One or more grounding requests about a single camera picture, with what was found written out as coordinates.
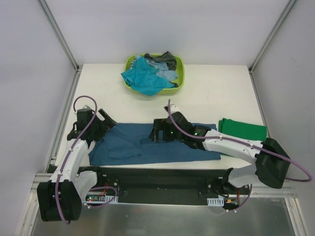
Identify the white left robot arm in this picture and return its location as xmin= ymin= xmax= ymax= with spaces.
xmin=37 ymin=106 xmax=117 ymax=223

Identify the dark blue t shirt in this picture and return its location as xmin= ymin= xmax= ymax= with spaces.
xmin=89 ymin=123 xmax=221 ymax=166

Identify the dark grey t shirt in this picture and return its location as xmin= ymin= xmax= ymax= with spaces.
xmin=144 ymin=51 xmax=177 ymax=71

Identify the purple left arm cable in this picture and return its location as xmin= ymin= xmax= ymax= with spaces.
xmin=55 ymin=95 xmax=118 ymax=226

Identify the lime green plastic basket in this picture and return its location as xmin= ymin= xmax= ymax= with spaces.
xmin=124 ymin=54 xmax=185 ymax=95

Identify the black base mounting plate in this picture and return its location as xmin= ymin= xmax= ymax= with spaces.
xmin=73 ymin=165 xmax=252 ymax=204

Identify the left aluminium frame post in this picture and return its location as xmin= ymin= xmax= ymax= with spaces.
xmin=36 ymin=0 xmax=83 ymax=72

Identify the right slotted cable duct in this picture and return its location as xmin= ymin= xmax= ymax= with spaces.
xmin=207 ymin=197 xmax=224 ymax=207

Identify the slotted cable duct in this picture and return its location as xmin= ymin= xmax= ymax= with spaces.
xmin=85 ymin=194 xmax=118 ymax=205
xmin=207 ymin=197 xmax=224 ymax=207

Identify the folded green t shirt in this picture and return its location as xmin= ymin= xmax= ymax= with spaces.
xmin=218 ymin=118 xmax=267 ymax=141

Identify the aluminium frame post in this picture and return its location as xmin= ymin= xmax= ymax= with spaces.
xmin=36 ymin=0 xmax=83 ymax=72
xmin=248 ymin=0 xmax=298 ymax=73

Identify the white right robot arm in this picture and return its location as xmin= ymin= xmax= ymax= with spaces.
xmin=149 ymin=112 xmax=290 ymax=194

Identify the turquoise t shirt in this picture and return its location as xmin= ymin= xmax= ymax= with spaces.
xmin=121 ymin=56 xmax=175 ymax=96

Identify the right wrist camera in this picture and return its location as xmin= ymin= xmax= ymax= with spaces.
xmin=164 ymin=104 xmax=180 ymax=114

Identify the light blue t shirt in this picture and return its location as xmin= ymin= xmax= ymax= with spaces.
xmin=129 ymin=55 xmax=178 ymax=82

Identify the right aluminium frame post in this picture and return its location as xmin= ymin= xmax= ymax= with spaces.
xmin=248 ymin=0 xmax=298 ymax=73

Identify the left slotted cable duct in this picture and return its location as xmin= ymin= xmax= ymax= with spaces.
xmin=85 ymin=194 xmax=118 ymax=205

